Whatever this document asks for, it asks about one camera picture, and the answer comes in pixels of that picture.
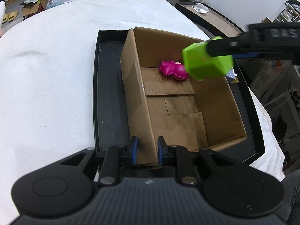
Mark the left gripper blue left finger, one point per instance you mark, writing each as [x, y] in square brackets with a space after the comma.
[116, 157]

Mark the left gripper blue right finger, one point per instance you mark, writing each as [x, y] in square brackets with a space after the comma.
[181, 160]

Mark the brown cardboard box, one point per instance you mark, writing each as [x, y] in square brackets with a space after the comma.
[190, 113]

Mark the green hexagonal box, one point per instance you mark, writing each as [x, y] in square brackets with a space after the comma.
[200, 64]

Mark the pink bear figurine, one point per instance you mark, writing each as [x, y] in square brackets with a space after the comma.
[174, 69]

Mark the desk organizer shelf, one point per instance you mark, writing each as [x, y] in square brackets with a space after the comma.
[291, 12]

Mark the black shallow tray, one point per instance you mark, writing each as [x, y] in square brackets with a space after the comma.
[109, 103]

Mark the black tray with brown base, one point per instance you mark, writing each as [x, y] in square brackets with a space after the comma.
[212, 23]

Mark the white face mask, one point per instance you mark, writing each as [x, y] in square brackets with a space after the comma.
[200, 8]

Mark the open cardboard box on floor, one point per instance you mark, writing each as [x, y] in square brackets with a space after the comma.
[33, 7]

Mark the yellow slippers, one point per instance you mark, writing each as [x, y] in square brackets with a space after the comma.
[9, 17]

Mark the white sock foot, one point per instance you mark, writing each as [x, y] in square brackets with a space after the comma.
[2, 9]

